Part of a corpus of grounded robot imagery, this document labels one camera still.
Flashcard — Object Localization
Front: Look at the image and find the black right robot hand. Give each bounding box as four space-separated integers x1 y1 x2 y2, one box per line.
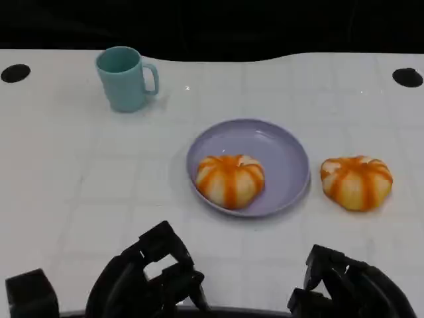
287 244 418 318

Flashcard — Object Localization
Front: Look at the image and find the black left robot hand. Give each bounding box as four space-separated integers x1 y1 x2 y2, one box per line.
85 221 211 318

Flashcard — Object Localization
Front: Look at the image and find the orange white toy bread roll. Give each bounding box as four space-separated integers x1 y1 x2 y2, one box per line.
319 155 394 213
195 154 266 210

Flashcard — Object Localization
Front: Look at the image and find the dark robot torso edge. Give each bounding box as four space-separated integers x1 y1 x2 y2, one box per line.
58 305 294 318

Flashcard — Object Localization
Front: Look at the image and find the lilac plate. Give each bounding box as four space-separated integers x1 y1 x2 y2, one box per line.
185 118 311 218

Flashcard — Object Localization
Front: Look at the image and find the pale green mug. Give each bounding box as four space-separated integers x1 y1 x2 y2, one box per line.
95 46 160 113

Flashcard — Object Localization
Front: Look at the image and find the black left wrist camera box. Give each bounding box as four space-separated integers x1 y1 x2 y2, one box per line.
5 268 60 318

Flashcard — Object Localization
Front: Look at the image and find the black table cable hole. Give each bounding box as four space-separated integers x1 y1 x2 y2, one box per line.
392 68 424 88
0 64 31 83

